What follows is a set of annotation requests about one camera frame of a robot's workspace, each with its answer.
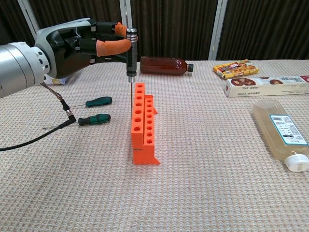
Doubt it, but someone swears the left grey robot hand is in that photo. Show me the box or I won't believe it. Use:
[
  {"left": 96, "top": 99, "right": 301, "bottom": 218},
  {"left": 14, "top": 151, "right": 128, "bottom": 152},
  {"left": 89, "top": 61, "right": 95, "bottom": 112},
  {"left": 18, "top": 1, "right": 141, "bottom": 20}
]
[{"left": 34, "top": 17, "right": 132, "bottom": 79}]

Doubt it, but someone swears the slim green screwdriver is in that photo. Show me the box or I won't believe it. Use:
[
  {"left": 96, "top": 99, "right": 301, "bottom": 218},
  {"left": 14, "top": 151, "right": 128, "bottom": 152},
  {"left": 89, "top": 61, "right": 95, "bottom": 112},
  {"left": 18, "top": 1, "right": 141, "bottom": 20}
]
[{"left": 71, "top": 96, "right": 113, "bottom": 109}]

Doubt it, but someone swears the brown drink bottle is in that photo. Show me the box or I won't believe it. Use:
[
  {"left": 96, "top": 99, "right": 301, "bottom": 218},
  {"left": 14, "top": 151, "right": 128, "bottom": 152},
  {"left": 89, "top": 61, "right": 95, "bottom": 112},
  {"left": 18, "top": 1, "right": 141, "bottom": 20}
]
[{"left": 140, "top": 56, "right": 195, "bottom": 77}]

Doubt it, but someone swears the long cookie box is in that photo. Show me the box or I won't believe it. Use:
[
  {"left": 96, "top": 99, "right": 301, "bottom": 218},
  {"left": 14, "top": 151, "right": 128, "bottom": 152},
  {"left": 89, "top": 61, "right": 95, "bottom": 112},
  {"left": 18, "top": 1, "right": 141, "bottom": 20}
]
[{"left": 225, "top": 75, "right": 309, "bottom": 98}]

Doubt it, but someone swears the yellow snack box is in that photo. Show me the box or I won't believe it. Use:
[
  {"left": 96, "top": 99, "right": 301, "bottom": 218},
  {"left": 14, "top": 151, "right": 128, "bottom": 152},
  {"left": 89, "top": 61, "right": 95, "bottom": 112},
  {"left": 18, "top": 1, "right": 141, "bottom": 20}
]
[{"left": 212, "top": 59, "right": 260, "bottom": 80}]

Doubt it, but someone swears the pale clear drink bottle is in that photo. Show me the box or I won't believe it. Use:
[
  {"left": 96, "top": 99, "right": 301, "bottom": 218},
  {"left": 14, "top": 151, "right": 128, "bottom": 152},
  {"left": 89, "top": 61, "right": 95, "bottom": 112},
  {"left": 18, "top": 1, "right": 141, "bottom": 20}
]
[{"left": 252, "top": 100, "right": 309, "bottom": 173}]

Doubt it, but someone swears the orange tool holder block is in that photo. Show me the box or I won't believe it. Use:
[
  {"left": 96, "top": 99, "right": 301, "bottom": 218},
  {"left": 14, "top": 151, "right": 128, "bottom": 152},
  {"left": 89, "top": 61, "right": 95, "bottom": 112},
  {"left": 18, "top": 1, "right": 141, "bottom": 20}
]
[{"left": 131, "top": 83, "right": 162, "bottom": 166}]

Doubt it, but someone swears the blue tissue pack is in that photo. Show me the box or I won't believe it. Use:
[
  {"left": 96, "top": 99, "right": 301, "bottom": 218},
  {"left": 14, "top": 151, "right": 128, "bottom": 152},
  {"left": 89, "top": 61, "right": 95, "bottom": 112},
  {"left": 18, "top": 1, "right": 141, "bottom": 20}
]
[{"left": 44, "top": 74, "right": 67, "bottom": 86}]

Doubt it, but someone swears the black metal precision screwdriver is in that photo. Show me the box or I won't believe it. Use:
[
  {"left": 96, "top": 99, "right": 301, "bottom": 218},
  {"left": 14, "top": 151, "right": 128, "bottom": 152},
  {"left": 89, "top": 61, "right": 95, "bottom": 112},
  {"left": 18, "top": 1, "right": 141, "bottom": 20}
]
[{"left": 126, "top": 28, "right": 139, "bottom": 121}]

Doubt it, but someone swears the beige woven table cloth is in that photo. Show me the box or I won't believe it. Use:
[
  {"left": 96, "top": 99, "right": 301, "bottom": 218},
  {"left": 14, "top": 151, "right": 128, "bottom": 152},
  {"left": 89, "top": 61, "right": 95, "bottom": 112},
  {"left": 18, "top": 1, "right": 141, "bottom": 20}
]
[{"left": 0, "top": 59, "right": 309, "bottom": 232}]

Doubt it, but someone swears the green and black screwdriver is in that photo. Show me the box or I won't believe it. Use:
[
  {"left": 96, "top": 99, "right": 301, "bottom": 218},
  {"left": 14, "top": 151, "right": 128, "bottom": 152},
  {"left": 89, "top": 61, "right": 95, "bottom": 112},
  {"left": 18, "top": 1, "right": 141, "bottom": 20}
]
[{"left": 78, "top": 114, "right": 112, "bottom": 126}]

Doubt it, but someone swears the white partition post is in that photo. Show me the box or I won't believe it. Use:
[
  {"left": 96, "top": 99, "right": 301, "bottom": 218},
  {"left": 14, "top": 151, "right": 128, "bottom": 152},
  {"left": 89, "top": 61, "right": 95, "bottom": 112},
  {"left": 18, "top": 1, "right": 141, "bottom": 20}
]
[
  {"left": 120, "top": 0, "right": 136, "bottom": 62},
  {"left": 17, "top": 0, "right": 42, "bottom": 32},
  {"left": 208, "top": 0, "right": 229, "bottom": 60}
]

